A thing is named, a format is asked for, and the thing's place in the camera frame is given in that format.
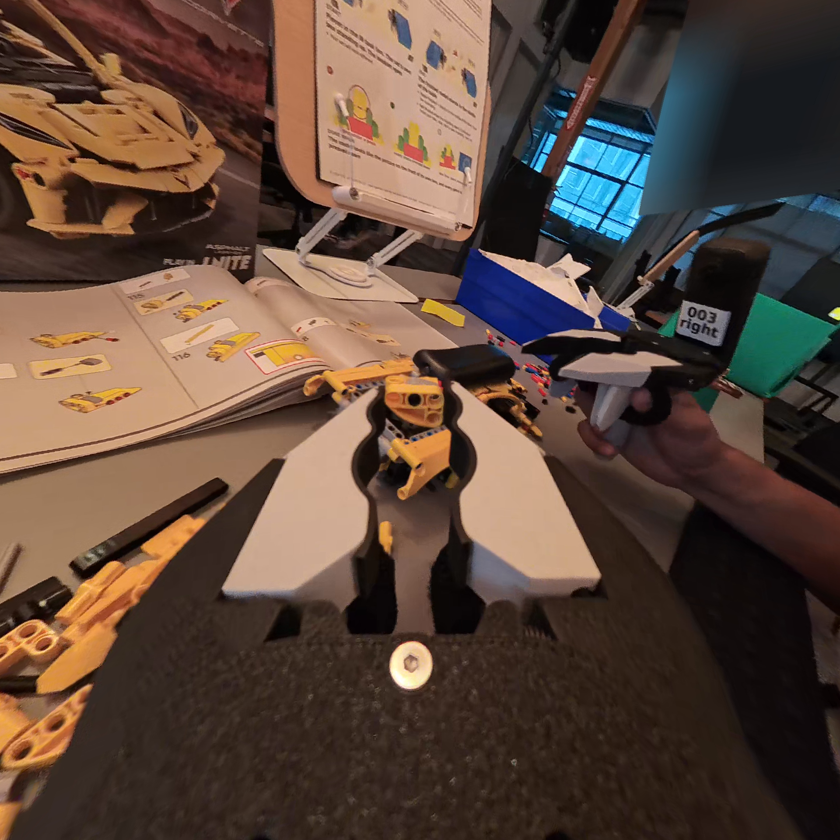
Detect person's right hand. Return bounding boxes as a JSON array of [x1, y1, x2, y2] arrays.
[[577, 387, 726, 490]]

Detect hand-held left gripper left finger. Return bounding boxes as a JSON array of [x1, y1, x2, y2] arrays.
[[222, 387, 396, 636]]

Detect pile of small coloured pins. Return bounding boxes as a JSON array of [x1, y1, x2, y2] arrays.
[[486, 328, 580, 416]]

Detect large paned window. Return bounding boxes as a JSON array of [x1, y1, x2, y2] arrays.
[[525, 98, 657, 240]]

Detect green plastic bin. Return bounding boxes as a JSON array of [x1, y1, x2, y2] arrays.
[[659, 292, 840, 400]]

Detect building instruction booklet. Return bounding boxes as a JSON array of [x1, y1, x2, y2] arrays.
[[0, 266, 460, 475]]

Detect black foam capsule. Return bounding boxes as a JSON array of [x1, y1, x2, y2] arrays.
[[412, 344, 516, 385]]

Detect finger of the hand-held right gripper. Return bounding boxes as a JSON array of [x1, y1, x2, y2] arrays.
[[521, 328, 626, 361], [550, 350, 685, 398]]

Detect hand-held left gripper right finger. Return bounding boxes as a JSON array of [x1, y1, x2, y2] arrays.
[[430, 381, 601, 636]]

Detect pile of yellow bricks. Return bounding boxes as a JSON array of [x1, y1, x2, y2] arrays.
[[0, 515, 206, 774]]

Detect black monitor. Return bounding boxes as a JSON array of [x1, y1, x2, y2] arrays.
[[482, 156, 553, 260]]

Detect wooden board with printed sheet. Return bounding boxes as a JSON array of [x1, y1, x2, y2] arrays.
[[272, 0, 493, 242]]

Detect person's right forearm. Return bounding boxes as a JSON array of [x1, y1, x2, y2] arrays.
[[686, 440, 840, 614]]

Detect long black beam brick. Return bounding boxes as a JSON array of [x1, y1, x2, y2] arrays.
[[69, 478, 229, 578]]

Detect wooden pillar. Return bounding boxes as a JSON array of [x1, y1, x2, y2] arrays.
[[541, 0, 647, 179]]

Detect yellow brick toy car model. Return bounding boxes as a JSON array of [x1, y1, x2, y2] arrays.
[[303, 357, 546, 503]]

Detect grey desk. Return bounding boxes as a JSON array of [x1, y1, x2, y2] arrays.
[[0, 259, 769, 821]]

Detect blue plastic bin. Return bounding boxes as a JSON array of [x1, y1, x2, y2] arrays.
[[456, 248, 634, 345]]

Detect black toy car box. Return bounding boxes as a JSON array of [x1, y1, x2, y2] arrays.
[[0, 0, 271, 283]]

